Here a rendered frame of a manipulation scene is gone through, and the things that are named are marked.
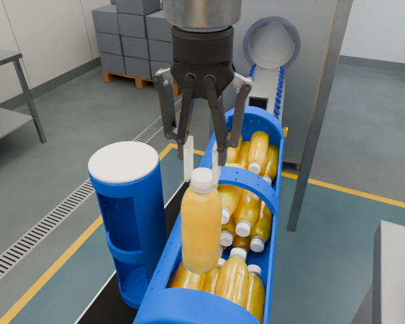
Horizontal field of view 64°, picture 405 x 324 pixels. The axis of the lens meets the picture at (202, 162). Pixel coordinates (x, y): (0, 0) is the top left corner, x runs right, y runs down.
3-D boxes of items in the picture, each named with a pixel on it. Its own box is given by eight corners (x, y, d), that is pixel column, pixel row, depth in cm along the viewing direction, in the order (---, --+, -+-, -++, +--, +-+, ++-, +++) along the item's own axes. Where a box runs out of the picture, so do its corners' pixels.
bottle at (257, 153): (247, 139, 128) (240, 166, 114) (258, 127, 124) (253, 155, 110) (261, 149, 130) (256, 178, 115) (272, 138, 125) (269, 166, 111)
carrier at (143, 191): (129, 262, 196) (113, 307, 173) (103, 140, 144) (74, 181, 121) (175, 267, 193) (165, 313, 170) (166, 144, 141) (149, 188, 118)
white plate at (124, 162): (103, 139, 143) (103, 141, 143) (76, 178, 120) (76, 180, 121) (164, 143, 140) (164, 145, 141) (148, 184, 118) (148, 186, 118)
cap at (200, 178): (205, 196, 51) (206, 187, 50) (185, 187, 53) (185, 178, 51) (218, 183, 53) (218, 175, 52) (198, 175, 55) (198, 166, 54)
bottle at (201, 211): (205, 279, 59) (208, 204, 49) (175, 262, 63) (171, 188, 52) (224, 254, 64) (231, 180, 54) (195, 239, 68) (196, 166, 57)
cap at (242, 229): (236, 220, 90) (234, 225, 89) (250, 221, 89) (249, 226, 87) (236, 230, 92) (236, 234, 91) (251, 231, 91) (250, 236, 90)
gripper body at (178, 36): (242, 18, 40) (238, 88, 46) (177, 14, 42) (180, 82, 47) (232, 34, 34) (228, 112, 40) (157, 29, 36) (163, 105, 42)
